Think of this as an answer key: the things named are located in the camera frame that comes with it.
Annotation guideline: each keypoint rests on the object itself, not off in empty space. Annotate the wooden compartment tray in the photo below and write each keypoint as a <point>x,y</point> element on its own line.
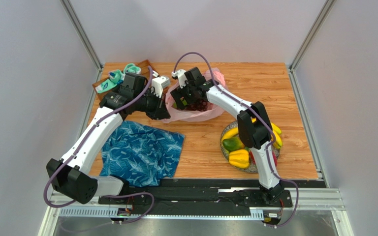
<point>111,66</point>

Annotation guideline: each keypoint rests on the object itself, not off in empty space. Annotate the yellow fake bell pepper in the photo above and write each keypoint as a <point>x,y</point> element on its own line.
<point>239,159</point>

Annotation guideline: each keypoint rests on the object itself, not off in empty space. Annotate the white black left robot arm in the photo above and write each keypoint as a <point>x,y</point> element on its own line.
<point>70,174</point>

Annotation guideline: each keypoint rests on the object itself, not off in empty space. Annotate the yellow fake banana bunch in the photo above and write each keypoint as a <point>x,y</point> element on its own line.
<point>275,135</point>

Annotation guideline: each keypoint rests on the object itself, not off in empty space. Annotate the green orange fake mango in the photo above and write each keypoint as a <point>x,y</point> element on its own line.
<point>233,144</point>

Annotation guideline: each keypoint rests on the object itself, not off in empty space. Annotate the pink translucent plastic bag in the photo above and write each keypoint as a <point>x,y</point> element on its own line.
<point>198,79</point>

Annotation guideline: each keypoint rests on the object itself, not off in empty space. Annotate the single yellow fake banana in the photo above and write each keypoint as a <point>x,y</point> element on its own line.
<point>230,133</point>

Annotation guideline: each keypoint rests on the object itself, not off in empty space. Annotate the dark red fake grapes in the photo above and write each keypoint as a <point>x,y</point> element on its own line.
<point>200,105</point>

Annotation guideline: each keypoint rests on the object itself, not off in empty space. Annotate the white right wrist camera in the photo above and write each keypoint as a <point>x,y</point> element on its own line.
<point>181,77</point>

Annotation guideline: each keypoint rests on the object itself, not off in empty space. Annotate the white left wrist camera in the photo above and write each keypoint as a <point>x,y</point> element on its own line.
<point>159,84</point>

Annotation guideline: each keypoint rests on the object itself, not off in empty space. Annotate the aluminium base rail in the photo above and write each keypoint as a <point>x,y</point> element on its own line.
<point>207,207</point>

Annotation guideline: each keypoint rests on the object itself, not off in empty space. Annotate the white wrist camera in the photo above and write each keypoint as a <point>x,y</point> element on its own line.
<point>159,84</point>
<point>181,77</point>

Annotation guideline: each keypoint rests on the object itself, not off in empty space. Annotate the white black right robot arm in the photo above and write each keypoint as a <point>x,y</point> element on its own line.
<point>243,111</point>

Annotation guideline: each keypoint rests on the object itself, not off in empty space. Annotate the blue leaf-pattern cloth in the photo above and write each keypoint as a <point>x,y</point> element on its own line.
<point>140,154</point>

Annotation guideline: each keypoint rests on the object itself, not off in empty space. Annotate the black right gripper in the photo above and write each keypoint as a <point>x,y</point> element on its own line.
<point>182,99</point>

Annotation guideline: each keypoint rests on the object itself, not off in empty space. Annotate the teal white rolled sock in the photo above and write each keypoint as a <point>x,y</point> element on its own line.
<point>115,78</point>

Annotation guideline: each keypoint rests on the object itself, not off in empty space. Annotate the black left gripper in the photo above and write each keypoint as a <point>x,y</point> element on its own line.
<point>160,112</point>

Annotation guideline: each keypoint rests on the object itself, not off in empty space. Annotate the pink fake dragon fruit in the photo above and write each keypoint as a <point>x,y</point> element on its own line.
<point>275,157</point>

